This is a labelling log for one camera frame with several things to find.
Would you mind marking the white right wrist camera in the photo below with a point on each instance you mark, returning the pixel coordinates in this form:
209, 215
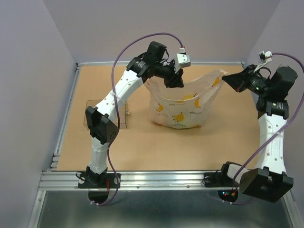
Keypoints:
265, 57

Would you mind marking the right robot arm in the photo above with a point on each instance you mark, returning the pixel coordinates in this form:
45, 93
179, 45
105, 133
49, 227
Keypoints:
268, 180

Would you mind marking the clear plastic box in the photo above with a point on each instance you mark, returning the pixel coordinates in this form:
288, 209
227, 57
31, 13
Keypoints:
123, 112

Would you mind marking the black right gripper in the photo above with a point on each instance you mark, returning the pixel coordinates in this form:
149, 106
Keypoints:
240, 81

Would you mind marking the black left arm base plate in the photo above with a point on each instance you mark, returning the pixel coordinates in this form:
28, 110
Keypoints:
103, 181

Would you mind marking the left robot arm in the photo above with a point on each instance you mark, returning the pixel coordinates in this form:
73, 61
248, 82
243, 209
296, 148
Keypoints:
100, 118

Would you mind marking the aluminium table edge rail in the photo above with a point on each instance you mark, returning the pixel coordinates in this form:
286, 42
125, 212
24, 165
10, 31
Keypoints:
57, 151

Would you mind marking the white banana print plastic bag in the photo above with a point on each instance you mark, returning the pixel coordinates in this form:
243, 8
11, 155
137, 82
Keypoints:
187, 107

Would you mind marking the aluminium front frame rail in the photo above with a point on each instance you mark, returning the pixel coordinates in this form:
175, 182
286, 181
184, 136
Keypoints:
132, 181

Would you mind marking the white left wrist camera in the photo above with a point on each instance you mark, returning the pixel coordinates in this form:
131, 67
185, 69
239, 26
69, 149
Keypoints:
182, 59

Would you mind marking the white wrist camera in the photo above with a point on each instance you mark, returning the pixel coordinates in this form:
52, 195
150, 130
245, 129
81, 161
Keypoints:
265, 57
182, 59

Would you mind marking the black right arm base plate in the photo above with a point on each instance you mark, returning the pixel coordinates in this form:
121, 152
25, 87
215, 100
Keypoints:
214, 179

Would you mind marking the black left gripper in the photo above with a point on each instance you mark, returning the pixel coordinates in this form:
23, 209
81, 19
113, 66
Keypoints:
175, 80

